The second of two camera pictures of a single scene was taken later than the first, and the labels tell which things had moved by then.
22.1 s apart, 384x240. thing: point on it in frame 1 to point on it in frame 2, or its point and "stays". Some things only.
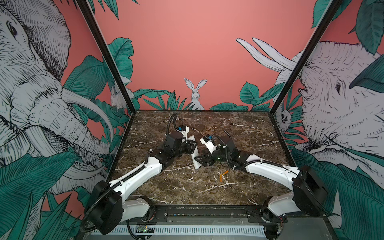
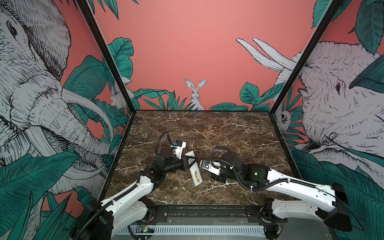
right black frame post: x=331 y=11 stays
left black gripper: x=191 y=149 to x=184 y=163
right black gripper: x=205 y=157 to x=217 y=178
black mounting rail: x=206 y=213 stays
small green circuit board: x=145 y=229 stays
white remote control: x=196 y=164 to x=194 y=170
